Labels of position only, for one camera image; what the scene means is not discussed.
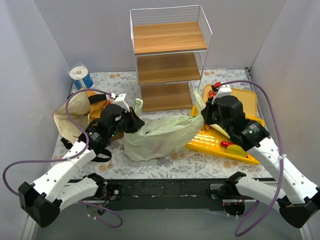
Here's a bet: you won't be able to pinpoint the wire and wood shelf rack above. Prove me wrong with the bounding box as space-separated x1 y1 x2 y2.
129 4 213 113

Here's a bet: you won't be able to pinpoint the white toy leek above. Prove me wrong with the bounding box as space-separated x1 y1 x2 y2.
210 124 230 139

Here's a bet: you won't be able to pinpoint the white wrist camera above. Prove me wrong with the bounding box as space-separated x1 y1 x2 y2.
211 82 232 105
110 93 130 112

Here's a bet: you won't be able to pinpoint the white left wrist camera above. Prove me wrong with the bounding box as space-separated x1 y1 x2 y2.
110 93 130 112

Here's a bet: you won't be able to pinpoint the red toy donut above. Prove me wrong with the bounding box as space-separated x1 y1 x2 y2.
207 90 217 98

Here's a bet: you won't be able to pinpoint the yellow flat tray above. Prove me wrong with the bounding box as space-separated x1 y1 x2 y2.
201 84 258 118

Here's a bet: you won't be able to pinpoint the small red toy chili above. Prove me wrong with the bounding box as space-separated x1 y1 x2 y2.
220 141 233 148

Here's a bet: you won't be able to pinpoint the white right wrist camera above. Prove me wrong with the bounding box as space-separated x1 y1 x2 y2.
211 82 232 105

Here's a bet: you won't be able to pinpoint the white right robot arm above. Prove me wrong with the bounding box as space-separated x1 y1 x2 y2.
201 95 320 229

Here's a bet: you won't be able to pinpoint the yellow red toy mango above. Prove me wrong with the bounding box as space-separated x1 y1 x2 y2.
225 144 247 158

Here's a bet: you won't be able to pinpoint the light green plastic bag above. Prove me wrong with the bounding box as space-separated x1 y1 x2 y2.
123 90 206 162

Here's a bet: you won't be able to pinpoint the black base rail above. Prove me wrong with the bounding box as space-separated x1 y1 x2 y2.
77 177 253 218

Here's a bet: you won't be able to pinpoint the yellow plastic bin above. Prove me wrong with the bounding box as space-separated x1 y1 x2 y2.
184 104 266 165

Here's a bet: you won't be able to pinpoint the brown tote bag black straps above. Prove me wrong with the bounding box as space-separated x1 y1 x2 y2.
52 87 126 163

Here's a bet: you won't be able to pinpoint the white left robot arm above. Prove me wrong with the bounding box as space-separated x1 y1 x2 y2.
18 104 145 228

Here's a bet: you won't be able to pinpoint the blue wrapped toilet paper roll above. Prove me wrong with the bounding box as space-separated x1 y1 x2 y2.
68 62 93 90

